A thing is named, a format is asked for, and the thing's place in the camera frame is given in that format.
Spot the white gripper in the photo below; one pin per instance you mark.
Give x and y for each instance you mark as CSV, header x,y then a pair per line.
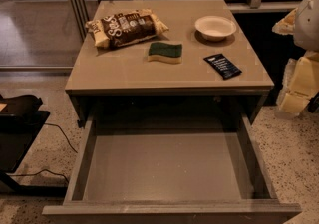
x,y
308,24

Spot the green and yellow sponge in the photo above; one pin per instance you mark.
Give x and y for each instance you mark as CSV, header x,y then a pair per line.
x,y
166,53

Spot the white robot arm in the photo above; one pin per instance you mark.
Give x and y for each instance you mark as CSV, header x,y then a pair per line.
x,y
306,31

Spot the grey drawer cabinet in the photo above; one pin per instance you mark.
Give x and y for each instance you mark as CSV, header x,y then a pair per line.
x,y
127,71

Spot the open grey top drawer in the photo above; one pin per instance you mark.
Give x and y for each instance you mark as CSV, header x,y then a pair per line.
x,y
194,163

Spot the black snack packet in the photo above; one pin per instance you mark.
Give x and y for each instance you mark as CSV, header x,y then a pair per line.
x,y
223,66

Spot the white paper bowl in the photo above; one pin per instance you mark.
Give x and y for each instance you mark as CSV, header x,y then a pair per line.
x,y
215,28

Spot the brown chip bag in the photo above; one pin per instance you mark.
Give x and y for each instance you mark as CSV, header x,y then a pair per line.
x,y
123,29

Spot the black equipment base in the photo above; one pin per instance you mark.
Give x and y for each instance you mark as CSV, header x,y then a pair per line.
x,y
20,122

